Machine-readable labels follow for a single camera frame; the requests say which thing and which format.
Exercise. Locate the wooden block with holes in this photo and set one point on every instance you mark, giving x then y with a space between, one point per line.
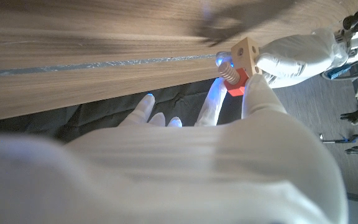
244 56

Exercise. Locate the wooden screw with red head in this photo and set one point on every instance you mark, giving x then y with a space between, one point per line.
233 79

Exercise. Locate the metal tool with blue grip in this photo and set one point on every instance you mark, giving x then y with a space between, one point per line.
337 140

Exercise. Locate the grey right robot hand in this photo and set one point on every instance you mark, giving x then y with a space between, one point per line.
182 174

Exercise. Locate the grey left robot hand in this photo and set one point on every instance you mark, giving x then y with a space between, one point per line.
297 56

